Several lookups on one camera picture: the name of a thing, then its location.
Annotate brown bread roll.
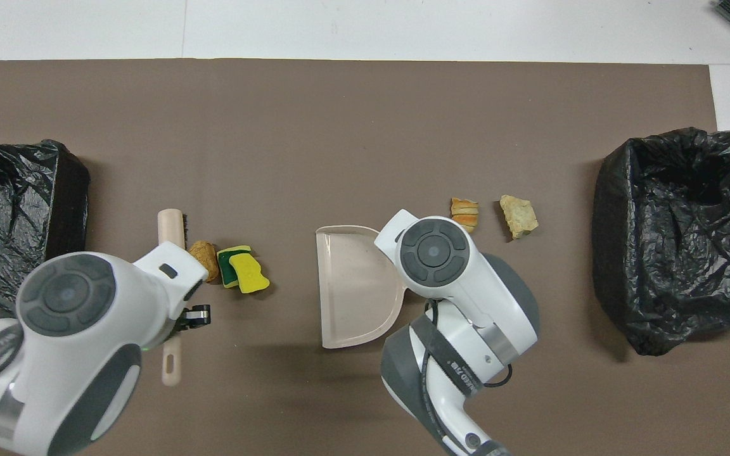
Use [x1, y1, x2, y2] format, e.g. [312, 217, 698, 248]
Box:
[188, 240, 221, 284]

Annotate large pale bread chunk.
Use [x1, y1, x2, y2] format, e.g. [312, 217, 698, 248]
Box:
[499, 194, 539, 241]

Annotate beige hand brush black bristles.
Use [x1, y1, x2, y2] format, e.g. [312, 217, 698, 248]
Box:
[157, 210, 186, 387]

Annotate plain yellow sponge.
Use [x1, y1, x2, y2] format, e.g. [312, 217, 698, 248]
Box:
[229, 253, 271, 295]

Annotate beige plastic dustpan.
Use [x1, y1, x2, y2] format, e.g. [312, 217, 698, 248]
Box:
[315, 225, 408, 350]

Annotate brown table mat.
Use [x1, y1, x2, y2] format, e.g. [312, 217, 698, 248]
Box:
[0, 59, 730, 456]

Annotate striped orange bread piece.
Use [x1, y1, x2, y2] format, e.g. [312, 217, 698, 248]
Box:
[451, 198, 480, 234]

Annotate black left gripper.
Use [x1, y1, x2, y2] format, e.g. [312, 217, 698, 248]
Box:
[174, 305, 212, 334]

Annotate black bag lined trash bin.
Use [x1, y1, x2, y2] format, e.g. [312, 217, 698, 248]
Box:
[592, 127, 730, 357]
[0, 139, 91, 301]

